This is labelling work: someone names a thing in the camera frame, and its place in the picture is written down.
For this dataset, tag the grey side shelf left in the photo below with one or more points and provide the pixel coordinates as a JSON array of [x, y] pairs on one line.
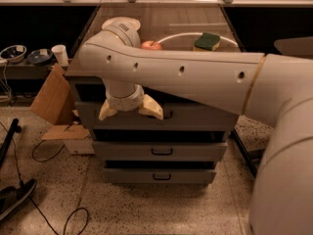
[[27, 71]]

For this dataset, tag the black stand leg left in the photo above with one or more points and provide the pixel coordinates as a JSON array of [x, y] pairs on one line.
[[14, 128]]

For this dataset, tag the grey bottom drawer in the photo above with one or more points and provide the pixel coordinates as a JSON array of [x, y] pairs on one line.
[[157, 176]]

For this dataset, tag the grey drawer cabinet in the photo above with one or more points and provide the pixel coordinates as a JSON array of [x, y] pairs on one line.
[[176, 29]]

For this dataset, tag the black metal stand right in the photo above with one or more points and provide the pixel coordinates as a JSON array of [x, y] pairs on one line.
[[252, 158]]

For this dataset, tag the grey drawer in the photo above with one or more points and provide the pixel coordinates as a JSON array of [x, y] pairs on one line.
[[181, 117], [159, 152], [157, 176]]

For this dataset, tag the white paper bowl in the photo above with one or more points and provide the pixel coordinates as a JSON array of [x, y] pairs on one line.
[[135, 23]]

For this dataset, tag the grey middle drawer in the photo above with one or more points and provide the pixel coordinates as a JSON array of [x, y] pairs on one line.
[[159, 152]]

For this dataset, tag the dark blue bowl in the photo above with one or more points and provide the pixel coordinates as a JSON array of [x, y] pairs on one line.
[[40, 57]]

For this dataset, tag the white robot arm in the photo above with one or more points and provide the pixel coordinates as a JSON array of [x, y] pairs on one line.
[[276, 90]]

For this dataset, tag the grey top drawer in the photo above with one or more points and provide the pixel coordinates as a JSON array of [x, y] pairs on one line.
[[181, 117]]

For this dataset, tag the green yellow sponge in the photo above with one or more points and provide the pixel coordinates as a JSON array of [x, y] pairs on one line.
[[207, 42]]

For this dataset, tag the white paper cup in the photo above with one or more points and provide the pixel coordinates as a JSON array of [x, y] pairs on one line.
[[60, 52]]

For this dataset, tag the brown cardboard box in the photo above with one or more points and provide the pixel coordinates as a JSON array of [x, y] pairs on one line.
[[54, 103]]

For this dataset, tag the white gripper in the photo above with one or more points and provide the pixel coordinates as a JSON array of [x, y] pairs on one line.
[[125, 104]]

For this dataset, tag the blue white bowl left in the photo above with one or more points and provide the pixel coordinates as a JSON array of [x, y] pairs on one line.
[[13, 54]]

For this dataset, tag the black shoe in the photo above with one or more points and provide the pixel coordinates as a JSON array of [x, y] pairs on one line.
[[11, 197]]

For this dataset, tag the red apple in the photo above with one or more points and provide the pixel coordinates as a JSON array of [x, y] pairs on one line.
[[151, 45]]

